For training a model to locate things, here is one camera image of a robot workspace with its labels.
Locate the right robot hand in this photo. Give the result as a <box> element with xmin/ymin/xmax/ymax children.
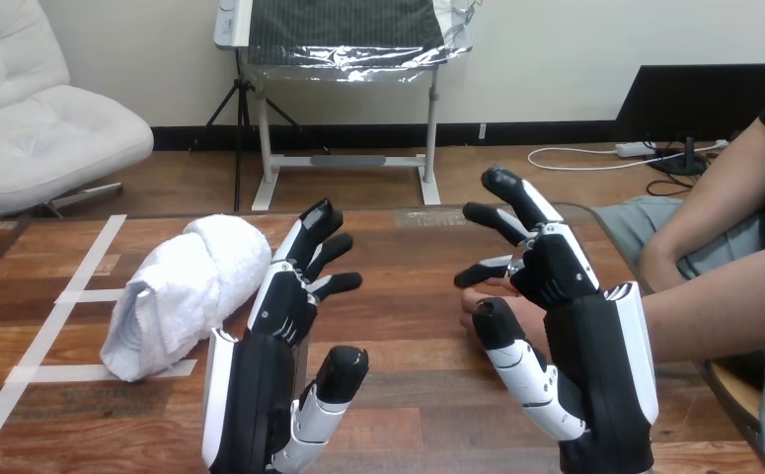
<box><xmin>453</xmin><ymin>163</ymin><xmax>661</xmax><ymax>474</ymax></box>

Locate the person's hand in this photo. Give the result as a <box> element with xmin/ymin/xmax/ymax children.
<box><xmin>459</xmin><ymin>278</ymin><xmax>552</xmax><ymax>358</ymax></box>

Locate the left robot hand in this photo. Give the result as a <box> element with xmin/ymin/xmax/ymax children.
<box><xmin>201</xmin><ymin>198</ymin><xmax>371</xmax><ymax>474</ymax></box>

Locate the person's forearm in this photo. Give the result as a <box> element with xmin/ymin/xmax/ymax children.
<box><xmin>640</xmin><ymin>251</ymin><xmax>765</xmax><ymax>365</ymax></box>

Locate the rolled white towel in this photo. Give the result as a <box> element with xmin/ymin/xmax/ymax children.
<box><xmin>99</xmin><ymin>213</ymin><xmax>273</xmax><ymax>384</ymax></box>

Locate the person's body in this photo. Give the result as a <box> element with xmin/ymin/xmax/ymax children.
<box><xmin>592</xmin><ymin>55</ymin><xmax>765</xmax><ymax>474</ymax></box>

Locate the white power strip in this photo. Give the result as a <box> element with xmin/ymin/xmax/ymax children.
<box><xmin>614</xmin><ymin>140</ymin><xmax>658</xmax><ymax>160</ymax></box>

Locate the black tripod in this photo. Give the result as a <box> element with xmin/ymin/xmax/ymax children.
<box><xmin>204</xmin><ymin>48</ymin><xmax>302</xmax><ymax>212</ymax></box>

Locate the white desk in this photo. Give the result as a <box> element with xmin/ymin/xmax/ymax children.
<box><xmin>214</xmin><ymin>0</ymin><xmax>443</xmax><ymax>212</ymax></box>

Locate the foil sheet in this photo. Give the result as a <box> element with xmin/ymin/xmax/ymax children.
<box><xmin>243</xmin><ymin>0</ymin><xmax>477</xmax><ymax>85</ymax></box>

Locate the dark screen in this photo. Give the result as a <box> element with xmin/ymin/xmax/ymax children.
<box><xmin>613</xmin><ymin>62</ymin><xmax>765</xmax><ymax>142</ymax></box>

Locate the white cushioned chair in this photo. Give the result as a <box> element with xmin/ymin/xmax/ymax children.
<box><xmin>0</xmin><ymin>0</ymin><xmax>156</xmax><ymax>221</ymax></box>

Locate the tangle of cables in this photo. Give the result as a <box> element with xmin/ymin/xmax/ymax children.
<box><xmin>526</xmin><ymin>135</ymin><xmax>730</xmax><ymax>198</ymax></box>

